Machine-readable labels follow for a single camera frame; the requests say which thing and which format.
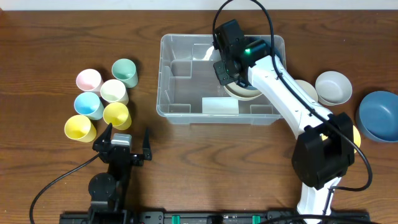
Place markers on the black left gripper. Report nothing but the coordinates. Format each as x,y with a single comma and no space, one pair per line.
125,156

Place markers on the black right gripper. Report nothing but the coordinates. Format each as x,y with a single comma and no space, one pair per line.
224,73

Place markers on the large cream bowl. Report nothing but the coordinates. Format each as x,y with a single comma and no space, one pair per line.
233,89

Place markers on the small white bowl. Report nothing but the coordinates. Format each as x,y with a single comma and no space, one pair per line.
309,89

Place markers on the small grey bowl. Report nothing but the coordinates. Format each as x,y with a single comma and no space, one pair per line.
333,88

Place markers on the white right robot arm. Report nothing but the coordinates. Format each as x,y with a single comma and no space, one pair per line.
324,149

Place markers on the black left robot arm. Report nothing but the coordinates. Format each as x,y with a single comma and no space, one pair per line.
108,189

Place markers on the yellow cup near bin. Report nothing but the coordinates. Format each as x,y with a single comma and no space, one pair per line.
118,115

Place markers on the yellow cup far left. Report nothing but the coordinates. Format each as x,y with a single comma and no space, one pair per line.
80,128

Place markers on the light blue cup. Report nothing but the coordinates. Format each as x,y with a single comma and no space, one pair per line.
90,105

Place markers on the cream white cup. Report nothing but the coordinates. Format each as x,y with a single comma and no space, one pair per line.
114,91

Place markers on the clear plastic storage bin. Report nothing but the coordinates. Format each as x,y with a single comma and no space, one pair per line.
189,91

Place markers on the pink cup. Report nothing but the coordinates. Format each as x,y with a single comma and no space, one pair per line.
89,80

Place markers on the mint green cup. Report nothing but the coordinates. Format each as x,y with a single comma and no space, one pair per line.
125,70

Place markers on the yellow bowl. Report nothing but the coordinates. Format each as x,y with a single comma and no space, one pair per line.
356,137

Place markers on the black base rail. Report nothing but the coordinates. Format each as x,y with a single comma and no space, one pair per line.
159,217

